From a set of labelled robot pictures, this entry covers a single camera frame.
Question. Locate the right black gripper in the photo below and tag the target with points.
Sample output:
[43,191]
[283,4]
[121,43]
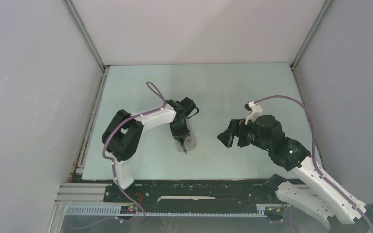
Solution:
[238,130]

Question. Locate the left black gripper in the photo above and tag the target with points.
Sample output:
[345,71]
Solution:
[177,134]

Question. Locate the grey cloth napkin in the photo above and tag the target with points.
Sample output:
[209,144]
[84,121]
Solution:
[185,131]

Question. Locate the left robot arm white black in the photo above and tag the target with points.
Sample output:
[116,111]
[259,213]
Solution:
[123,134]

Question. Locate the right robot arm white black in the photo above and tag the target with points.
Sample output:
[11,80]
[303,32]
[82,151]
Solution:
[333,206]

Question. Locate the right white base arm link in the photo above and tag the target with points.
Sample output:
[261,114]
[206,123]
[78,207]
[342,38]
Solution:
[286,192]

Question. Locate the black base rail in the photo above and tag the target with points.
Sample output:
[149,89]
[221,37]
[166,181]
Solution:
[197,196]

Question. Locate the right aluminium frame post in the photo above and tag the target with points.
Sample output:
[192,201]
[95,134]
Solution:
[311,33]

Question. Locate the aluminium frame post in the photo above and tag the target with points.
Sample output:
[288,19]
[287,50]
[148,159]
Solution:
[311,33]
[79,23]

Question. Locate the white slotted cable duct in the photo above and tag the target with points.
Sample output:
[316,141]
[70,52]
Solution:
[117,210]

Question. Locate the left aluminium frame post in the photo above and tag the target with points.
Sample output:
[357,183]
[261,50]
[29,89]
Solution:
[79,23]

